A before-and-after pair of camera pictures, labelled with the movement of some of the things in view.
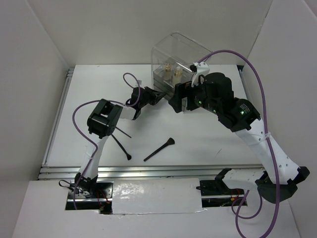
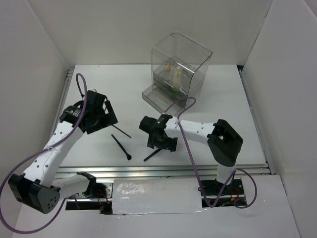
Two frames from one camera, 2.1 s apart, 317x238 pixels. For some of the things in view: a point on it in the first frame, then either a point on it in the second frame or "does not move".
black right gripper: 190,104 to 170,145
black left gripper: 154,94 to 109,119
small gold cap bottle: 168,74 does not move
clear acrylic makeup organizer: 171,60 does not move
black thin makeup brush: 124,133 does not move
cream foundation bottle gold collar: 177,78 does not move
